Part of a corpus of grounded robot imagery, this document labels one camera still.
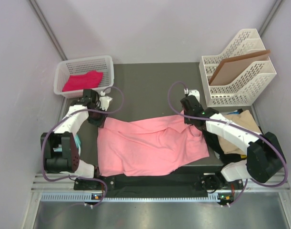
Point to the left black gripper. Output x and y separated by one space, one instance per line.
100 122

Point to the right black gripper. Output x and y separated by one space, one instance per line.
187 121

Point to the pink t-shirt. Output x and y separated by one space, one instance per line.
149 147

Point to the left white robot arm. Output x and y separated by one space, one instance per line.
61 150

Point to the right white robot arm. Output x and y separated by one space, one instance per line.
264 157

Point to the magenta folded t-shirt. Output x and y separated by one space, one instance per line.
89 80

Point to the white plastic mesh basket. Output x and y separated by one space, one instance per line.
80 67

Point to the black t-shirt with blue print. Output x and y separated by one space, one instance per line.
224 150

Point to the teal headphones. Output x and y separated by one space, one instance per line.
78 143

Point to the brown cardboard sheet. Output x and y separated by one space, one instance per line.
230 68

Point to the white perforated file organizer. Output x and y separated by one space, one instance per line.
247 87

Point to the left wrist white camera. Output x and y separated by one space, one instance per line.
104 101

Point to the wrist white camera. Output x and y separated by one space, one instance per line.
104 101
194 93

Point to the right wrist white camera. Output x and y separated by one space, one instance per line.
194 93

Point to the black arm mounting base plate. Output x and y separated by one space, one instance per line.
177 193

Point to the aluminium frame rail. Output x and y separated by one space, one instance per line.
118 182

